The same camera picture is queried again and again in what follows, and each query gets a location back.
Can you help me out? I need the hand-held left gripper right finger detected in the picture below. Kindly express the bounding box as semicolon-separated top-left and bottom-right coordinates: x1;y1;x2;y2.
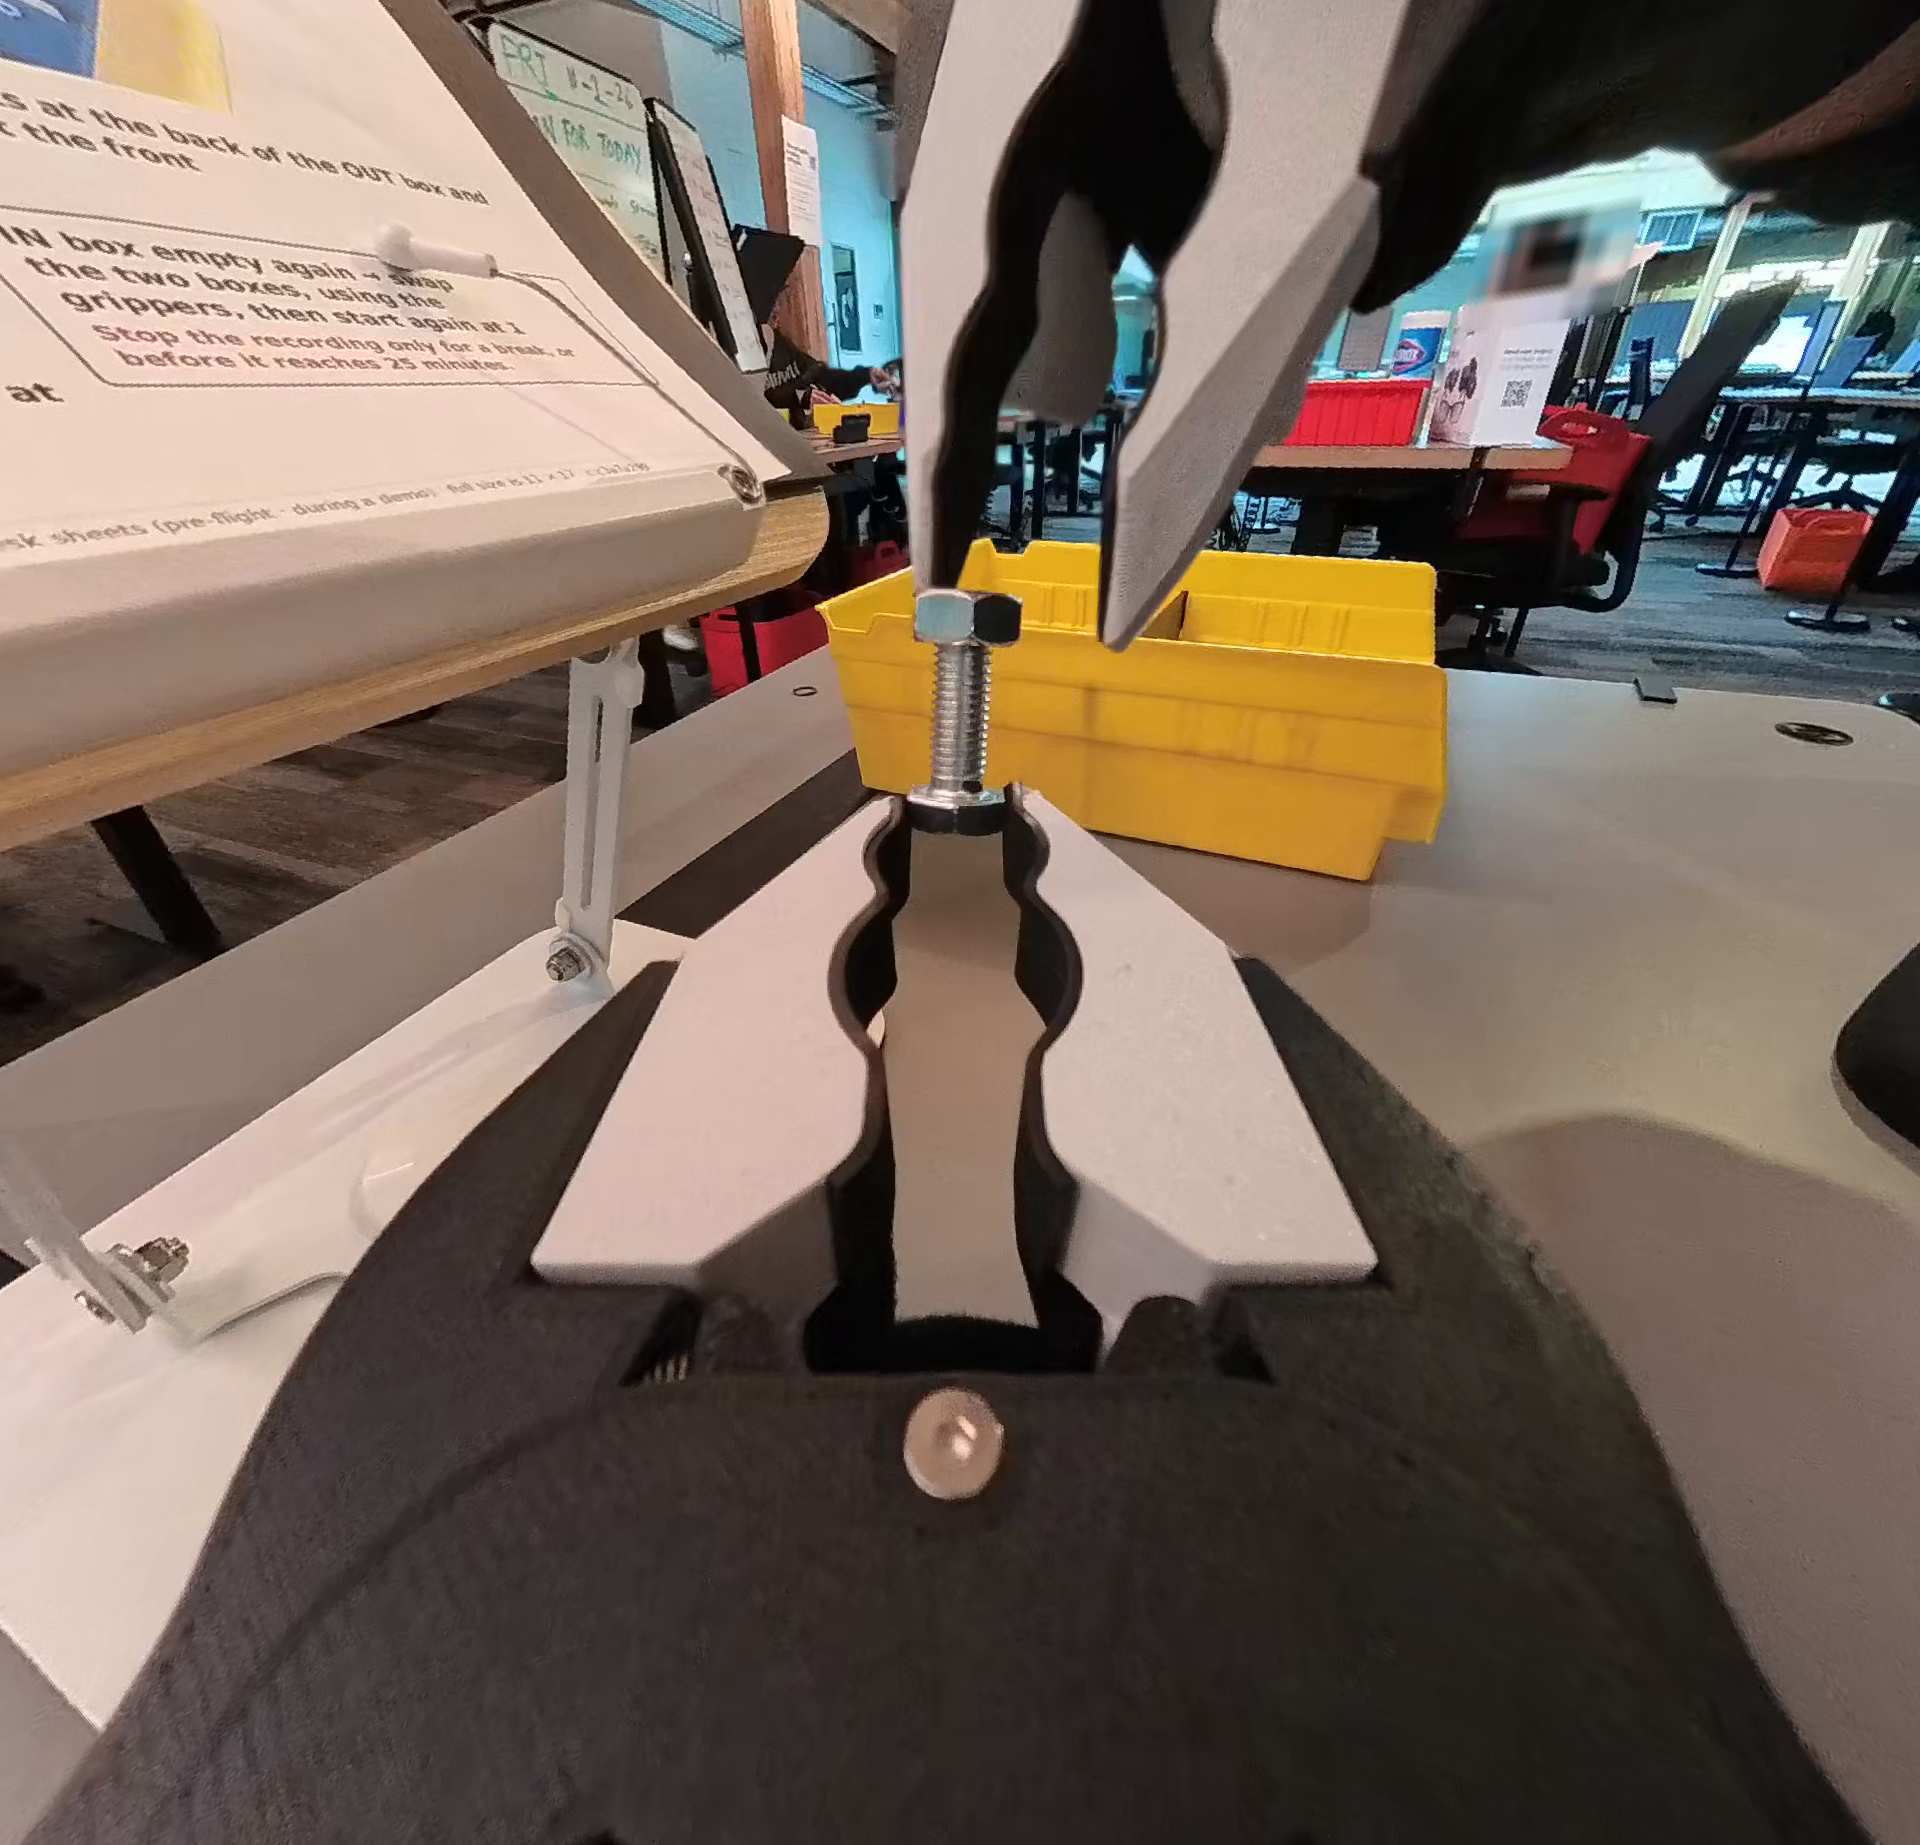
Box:
995;781;1380;1368

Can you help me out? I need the steel hex bolt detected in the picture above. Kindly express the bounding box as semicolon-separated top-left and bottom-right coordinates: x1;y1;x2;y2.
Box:
913;588;1025;803

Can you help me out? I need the red plastic bin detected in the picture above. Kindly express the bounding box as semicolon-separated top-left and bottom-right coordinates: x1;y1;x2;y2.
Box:
1281;378;1434;447

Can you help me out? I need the wooden stand board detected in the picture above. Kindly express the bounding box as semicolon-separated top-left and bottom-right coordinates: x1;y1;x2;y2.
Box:
0;485;833;849

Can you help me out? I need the whiteboard with green writing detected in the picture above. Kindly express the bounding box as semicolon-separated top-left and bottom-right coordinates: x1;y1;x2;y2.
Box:
486;16;669;279

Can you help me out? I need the red office chair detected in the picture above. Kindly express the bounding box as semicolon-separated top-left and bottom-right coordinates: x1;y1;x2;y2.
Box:
1455;404;1652;632

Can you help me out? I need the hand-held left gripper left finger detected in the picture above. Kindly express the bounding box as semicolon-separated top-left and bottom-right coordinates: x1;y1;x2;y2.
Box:
530;799;919;1365

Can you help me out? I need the orange plastic bin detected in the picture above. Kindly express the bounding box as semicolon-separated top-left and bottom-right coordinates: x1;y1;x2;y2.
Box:
1754;508;1877;598

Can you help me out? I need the yellow plastic bin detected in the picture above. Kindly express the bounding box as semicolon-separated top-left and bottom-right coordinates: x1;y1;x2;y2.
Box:
816;538;1448;883

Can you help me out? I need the white printed sign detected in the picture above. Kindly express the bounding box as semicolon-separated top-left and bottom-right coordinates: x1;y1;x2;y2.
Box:
1431;299;1575;447

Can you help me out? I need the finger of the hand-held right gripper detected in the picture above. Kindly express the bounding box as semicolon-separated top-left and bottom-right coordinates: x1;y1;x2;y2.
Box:
1020;0;1428;653
893;0;1097;599

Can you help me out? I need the white sheet holder panel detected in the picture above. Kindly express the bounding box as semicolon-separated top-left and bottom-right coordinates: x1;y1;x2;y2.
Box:
0;456;767;783

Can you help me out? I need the black display stand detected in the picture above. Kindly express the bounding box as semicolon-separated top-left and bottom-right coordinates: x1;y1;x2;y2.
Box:
644;96;773;377

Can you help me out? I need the black textured rubber mat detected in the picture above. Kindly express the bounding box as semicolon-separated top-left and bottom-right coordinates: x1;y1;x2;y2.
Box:
1831;945;1920;1149

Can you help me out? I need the red fabric box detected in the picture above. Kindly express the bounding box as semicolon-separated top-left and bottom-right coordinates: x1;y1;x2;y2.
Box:
696;606;829;699

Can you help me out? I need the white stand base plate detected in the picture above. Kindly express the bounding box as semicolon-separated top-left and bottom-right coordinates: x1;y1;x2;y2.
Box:
0;915;698;1734

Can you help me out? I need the wooden column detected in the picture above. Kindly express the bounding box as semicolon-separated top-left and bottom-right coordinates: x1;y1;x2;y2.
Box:
732;0;833;362

